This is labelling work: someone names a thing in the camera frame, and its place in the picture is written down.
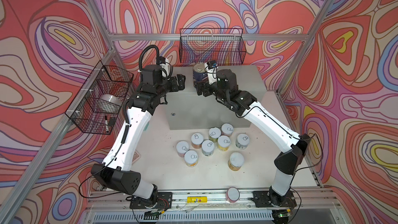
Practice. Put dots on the white can pink label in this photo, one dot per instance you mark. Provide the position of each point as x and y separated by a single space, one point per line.
182 147

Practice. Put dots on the black wire basket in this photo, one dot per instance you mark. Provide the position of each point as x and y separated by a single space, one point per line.
200 45
104 92

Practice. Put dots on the white can green label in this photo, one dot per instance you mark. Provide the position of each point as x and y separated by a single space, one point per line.
214 133

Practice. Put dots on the silver tape roll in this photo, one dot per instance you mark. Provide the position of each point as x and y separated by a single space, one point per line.
109 104

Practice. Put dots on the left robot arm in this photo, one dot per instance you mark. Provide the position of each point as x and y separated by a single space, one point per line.
115 171

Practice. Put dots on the white pink calculator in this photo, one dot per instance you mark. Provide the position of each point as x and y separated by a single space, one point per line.
136 156

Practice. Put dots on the black marker pen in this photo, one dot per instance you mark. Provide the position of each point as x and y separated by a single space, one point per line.
106 124

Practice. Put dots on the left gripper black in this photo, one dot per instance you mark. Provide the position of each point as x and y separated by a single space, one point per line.
181 83

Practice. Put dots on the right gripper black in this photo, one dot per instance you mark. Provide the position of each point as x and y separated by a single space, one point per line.
206 91

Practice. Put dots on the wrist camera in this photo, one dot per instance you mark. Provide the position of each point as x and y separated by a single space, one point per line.
211 66
166 68

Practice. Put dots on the left black wire basket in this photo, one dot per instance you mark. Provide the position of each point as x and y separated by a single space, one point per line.
104 92

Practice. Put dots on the white can yellow orange label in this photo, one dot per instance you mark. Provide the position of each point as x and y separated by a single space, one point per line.
191 158

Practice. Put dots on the light blue spotted can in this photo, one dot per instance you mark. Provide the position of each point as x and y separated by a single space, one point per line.
242 141

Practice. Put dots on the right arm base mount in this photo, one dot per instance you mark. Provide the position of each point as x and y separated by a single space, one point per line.
264 198

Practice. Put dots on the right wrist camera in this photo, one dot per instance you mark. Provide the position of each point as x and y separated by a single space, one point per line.
211 66

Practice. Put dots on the white can red label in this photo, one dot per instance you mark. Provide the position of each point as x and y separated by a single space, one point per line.
227 129

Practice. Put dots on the white can teal label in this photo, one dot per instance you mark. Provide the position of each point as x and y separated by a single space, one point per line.
208 148

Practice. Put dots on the dark blue tomato can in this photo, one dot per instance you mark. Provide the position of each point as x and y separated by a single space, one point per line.
199 74

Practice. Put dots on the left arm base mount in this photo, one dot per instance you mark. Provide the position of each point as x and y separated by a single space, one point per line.
158 201

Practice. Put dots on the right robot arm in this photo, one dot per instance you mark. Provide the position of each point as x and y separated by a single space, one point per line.
293 146

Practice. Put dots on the aluminium front rail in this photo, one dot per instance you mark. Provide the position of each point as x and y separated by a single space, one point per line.
216 200

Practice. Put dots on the back black wire basket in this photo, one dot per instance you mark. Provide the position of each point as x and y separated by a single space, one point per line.
200 45

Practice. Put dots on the yellow peach can plastic lid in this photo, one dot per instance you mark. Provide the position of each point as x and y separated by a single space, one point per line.
236 161

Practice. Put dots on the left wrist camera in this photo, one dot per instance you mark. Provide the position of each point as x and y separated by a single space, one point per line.
166 68

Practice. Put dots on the grey metal cabinet box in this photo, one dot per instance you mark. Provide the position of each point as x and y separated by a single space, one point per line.
187 111

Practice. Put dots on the pink tape roll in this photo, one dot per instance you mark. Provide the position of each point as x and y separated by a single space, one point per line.
232 195

